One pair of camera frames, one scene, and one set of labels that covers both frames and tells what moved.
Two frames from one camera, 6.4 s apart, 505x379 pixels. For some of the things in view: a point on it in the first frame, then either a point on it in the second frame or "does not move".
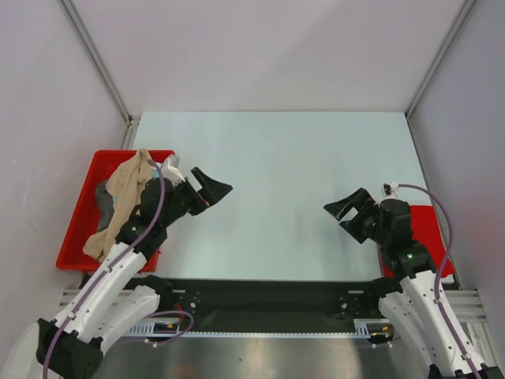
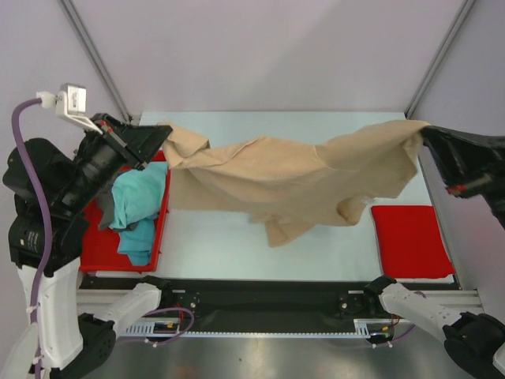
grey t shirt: [105, 205] does not move
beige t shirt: [125, 189] → [292, 185]
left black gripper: [212, 191] → [134, 143]
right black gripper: [362, 203] → [465, 161]
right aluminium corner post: [462, 13] does not move
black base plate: [330, 298] does not move
